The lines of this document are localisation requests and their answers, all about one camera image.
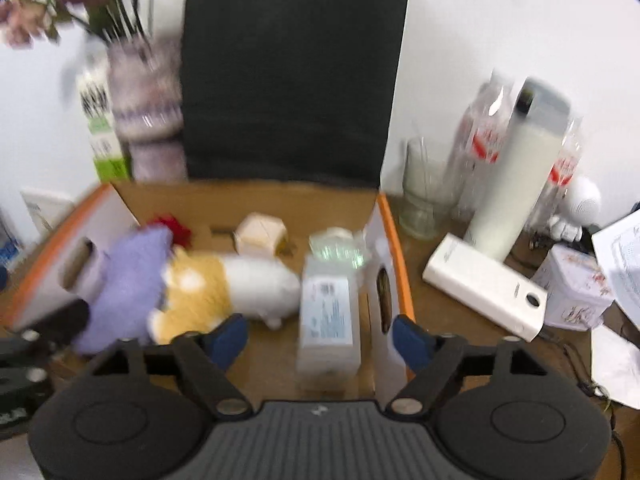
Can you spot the cream and yellow charger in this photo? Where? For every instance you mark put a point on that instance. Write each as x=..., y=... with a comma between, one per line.
x=260, y=235

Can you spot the green and white milk carton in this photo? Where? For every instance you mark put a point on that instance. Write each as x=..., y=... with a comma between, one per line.
x=105, y=160

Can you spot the red cardboard box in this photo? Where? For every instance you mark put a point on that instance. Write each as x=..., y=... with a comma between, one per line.
x=250, y=200

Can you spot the flower bouquet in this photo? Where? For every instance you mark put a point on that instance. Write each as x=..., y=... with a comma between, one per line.
x=25, y=20

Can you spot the white flat box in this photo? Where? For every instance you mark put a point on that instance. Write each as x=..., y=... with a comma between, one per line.
x=45, y=207

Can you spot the blue and white boxes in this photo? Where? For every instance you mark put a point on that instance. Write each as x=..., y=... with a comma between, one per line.
x=7, y=250

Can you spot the blank white paper sheet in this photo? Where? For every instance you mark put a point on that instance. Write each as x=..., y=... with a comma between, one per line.
x=617, y=360

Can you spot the clear glass cup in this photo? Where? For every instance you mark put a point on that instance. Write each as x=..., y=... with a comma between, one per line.
x=425, y=195

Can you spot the purple textured vase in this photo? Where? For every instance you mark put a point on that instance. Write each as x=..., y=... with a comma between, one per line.
x=145, y=110

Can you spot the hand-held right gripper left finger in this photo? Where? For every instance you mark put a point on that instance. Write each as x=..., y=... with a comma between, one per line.
x=230, y=337

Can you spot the clear water bottle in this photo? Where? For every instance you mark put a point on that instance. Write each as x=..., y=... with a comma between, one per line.
x=480, y=145
x=565, y=165

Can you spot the printed paper sheets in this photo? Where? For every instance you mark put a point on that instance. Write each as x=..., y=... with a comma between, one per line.
x=620, y=255

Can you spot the wooden desktop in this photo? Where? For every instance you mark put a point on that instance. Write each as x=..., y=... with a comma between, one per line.
x=450, y=335

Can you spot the white thermos bottle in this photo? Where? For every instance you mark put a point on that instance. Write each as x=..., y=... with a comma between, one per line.
x=515, y=180

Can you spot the white wet wipes box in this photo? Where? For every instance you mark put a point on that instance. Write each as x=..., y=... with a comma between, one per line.
x=327, y=310

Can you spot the white power bank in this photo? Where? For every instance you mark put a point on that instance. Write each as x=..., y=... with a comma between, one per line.
x=480, y=280

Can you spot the white round speaker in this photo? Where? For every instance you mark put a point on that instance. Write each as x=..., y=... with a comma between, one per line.
x=585, y=200

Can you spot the yellow and white plush toy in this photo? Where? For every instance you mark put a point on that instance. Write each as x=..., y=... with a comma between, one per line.
x=250, y=280

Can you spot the black office chair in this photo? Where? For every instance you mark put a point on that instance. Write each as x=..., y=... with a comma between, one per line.
x=290, y=85

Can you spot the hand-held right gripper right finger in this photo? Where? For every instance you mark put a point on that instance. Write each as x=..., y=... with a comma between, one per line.
x=410, y=340

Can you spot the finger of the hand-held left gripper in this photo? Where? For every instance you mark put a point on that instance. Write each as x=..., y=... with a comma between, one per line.
x=60, y=321
x=25, y=367

